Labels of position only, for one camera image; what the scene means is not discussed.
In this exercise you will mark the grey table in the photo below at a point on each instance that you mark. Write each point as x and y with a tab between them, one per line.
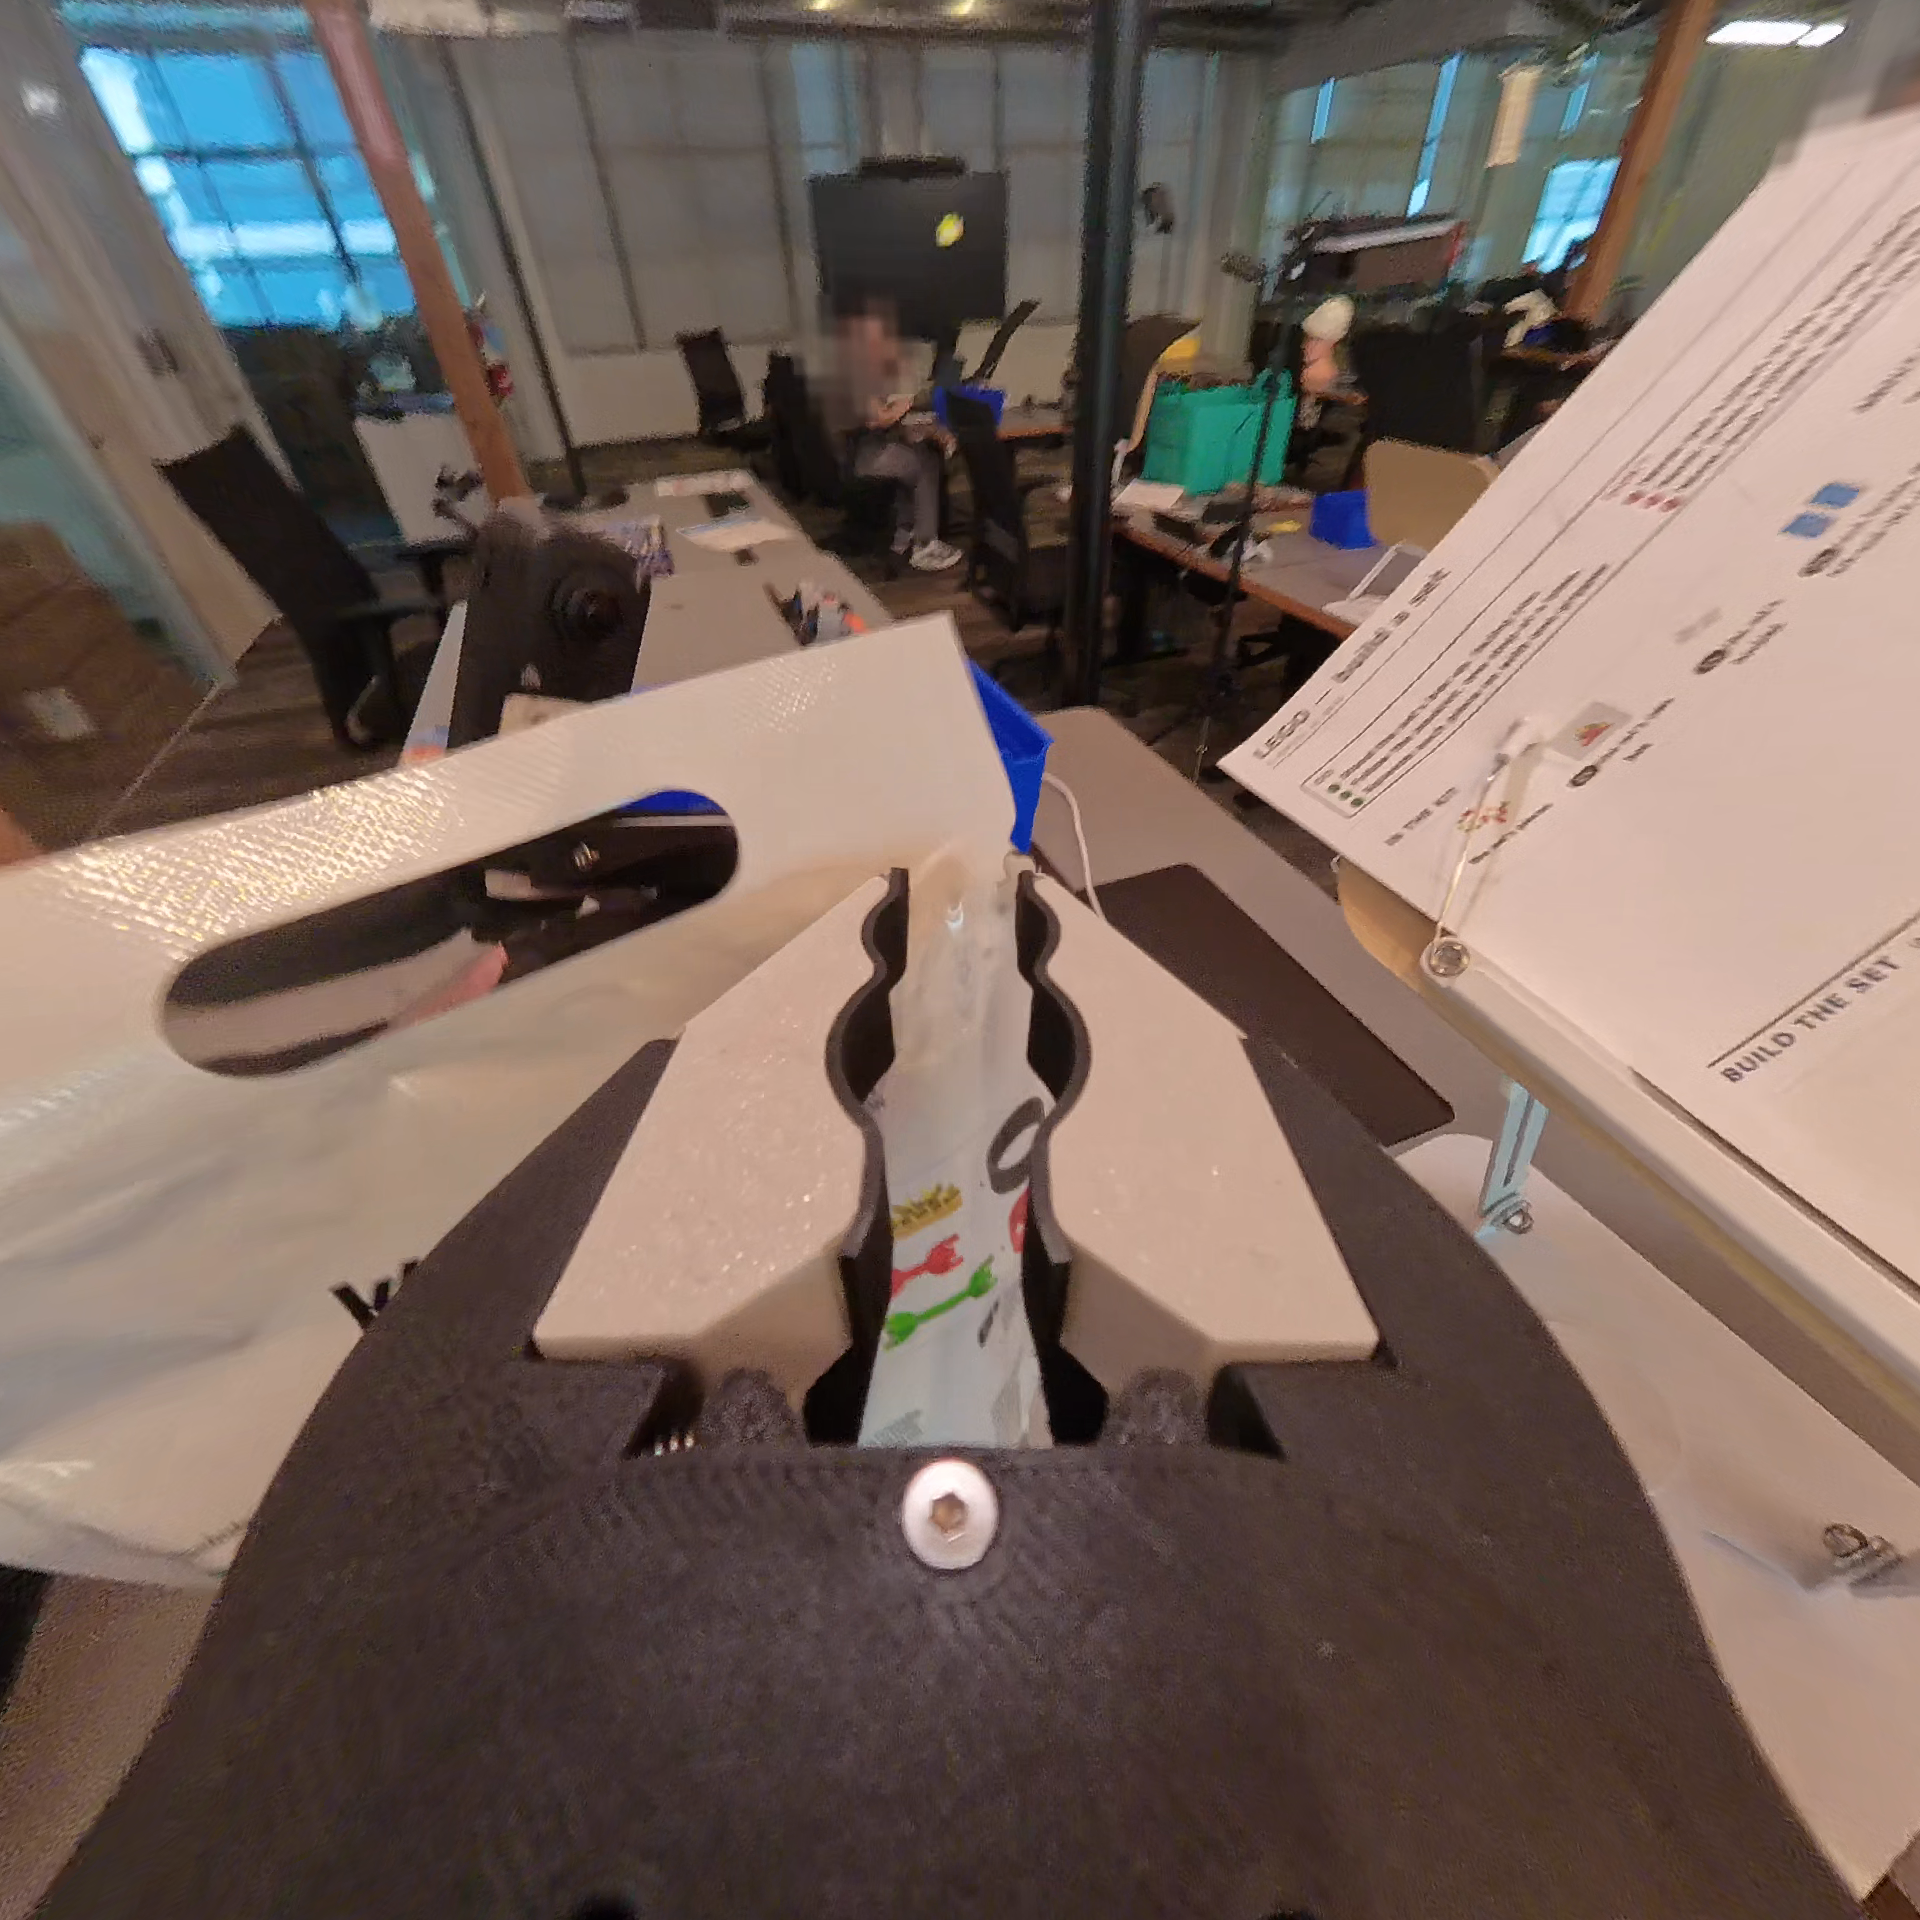
720	600

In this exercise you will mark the black wall screen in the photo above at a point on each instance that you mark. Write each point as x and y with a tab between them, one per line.
883	225

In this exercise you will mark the white document stand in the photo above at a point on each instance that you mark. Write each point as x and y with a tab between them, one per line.
1680	1423

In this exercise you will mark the small blue plastic bin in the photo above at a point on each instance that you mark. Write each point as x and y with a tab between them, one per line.
976	405

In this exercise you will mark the black desk mat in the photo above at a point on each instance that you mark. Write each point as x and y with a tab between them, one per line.
1277	990

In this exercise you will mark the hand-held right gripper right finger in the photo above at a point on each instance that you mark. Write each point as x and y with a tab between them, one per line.
1217	1200

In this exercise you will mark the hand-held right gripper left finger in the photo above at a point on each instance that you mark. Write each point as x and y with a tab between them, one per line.
706	1200

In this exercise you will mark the person's left hand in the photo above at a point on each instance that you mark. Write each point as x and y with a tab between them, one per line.
479	972

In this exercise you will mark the printed instruction sheet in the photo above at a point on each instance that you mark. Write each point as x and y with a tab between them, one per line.
1652	750

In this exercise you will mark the green tote bag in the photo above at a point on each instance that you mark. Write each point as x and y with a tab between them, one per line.
1217	436

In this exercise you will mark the printed plastic toy bag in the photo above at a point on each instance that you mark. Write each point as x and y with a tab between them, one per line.
720	720

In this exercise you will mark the black office chair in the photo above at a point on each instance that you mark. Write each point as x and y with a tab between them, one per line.
713	381
284	555
798	436

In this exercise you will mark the paned window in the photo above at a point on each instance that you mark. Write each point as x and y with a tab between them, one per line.
225	179

